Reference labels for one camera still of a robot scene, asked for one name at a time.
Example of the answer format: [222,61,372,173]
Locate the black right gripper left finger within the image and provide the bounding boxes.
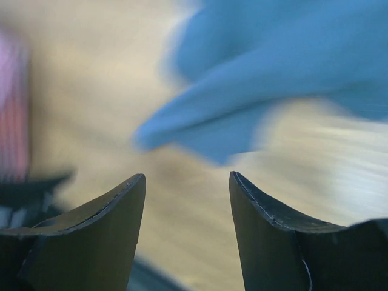
[1,174,146,290]

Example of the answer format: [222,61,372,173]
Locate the white plastic laundry basket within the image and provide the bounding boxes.
[1,28,30,182]

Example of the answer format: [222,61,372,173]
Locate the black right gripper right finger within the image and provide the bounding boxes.
[229,172,387,291]

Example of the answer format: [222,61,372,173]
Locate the blue-grey t-shirt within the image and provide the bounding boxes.
[132,1,387,164]

